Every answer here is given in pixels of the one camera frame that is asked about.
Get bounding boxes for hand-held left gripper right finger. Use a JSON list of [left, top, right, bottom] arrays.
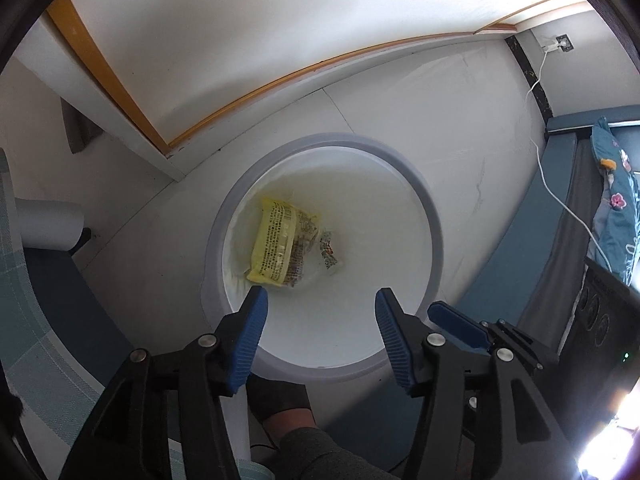
[[375, 287, 583, 480]]

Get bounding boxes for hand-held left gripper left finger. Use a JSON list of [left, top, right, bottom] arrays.
[[57, 285, 269, 480]]

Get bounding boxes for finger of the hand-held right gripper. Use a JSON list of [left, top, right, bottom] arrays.
[[427, 301, 543, 371]]

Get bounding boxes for yellow plastic food wrapper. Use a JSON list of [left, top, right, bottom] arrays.
[[245, 196, 321, 288]]

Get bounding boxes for red white snack wrapper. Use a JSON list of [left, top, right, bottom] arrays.
[[319, 230, 343, 273]]

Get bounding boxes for white round trash bin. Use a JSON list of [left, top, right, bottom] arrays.
[[197, 132, 444, 461]]

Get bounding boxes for person's black-socked foot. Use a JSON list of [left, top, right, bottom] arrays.
[[246, 372, 316, 436]]

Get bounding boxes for person's grey trouser leg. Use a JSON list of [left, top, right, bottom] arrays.
[[250, 427, 408, 480]]

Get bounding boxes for black speaker box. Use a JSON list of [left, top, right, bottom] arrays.
[[560, 255, 640, 411]]

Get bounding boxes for teal plaid tablecloth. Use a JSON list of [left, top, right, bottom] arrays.
[[0, 147, 273, 480]]

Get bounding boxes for white table leg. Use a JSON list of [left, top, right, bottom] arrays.
[[14, 197, 93, 252]]

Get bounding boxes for blue upholstered bed frame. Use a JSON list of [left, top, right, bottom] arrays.
[[457, 107, 640, 351]]

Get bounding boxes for white charging cable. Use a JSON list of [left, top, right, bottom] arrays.
[[527, 45, 613, 273]]

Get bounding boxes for white charger in wall socket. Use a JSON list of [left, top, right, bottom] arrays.
[[540, 34, 575, 53]]

